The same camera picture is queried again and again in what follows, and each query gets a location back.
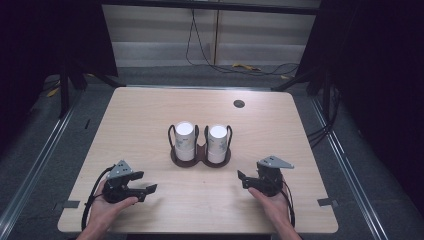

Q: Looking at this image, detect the brown double cup holder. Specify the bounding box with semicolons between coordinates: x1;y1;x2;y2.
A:
167;123;234;169

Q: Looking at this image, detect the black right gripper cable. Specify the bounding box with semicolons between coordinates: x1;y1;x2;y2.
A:
280;181;297;229

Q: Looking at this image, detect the person's right hand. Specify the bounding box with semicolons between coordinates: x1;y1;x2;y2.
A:
248;187;293;231

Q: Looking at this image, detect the black hanging wall cable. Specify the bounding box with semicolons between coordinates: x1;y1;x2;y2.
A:
185;8;301;77

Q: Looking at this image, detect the bundle of black floor cables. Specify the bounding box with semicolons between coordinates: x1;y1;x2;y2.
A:
306;85;342;148

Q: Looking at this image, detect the white cup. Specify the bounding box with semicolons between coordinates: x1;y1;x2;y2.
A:
174;120;197;163
206;124;229;165

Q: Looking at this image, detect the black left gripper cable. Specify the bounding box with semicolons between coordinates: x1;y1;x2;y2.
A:
81;165;116;231

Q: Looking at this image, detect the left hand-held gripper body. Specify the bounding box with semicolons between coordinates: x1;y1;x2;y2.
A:
101;159;135;204

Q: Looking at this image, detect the black curtain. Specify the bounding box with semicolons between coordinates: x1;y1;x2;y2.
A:
0;0;119;154
295;0;424;214

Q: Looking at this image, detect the metal floor rail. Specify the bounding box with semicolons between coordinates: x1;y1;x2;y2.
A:
0;99;77;232
309;96;390;240

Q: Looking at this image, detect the black overhead bar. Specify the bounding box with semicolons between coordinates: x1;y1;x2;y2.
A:
99;0;322;16

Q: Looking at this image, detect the black metal stand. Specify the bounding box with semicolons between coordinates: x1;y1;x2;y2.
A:
271;66;335;118
57;56;127;120

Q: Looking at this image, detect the person's left hand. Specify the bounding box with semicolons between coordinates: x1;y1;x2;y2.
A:
89;181;139;231

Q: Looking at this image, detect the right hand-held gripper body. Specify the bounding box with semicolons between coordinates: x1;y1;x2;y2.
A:
256;155;295;198

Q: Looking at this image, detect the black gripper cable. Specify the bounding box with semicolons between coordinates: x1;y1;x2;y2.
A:
81;165;116;231
280;181;297;229

